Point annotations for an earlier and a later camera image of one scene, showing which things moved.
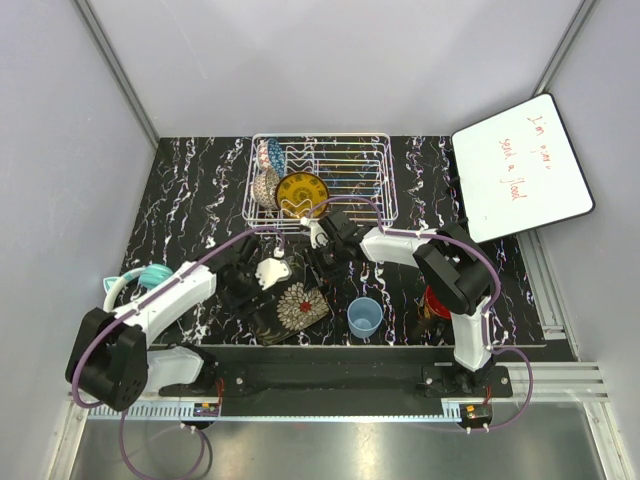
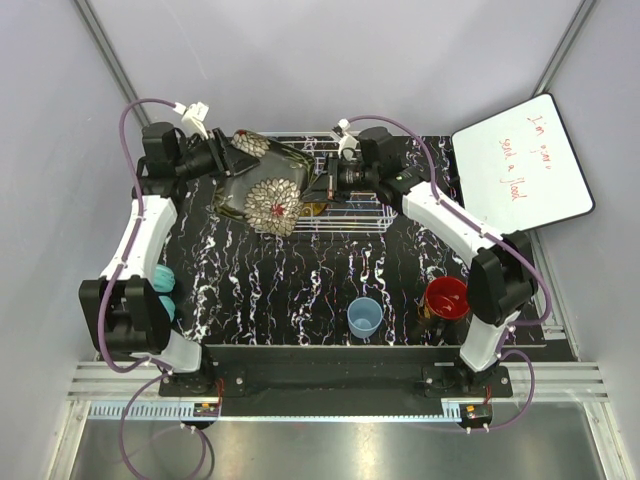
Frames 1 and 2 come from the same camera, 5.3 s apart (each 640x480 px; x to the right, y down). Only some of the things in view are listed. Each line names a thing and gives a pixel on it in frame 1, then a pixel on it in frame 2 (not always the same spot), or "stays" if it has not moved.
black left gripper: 246,306 to 229,159
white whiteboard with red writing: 517,171 stays
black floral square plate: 296,304 to 268,195
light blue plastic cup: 364,316 stays
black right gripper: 312,254 to 325,187
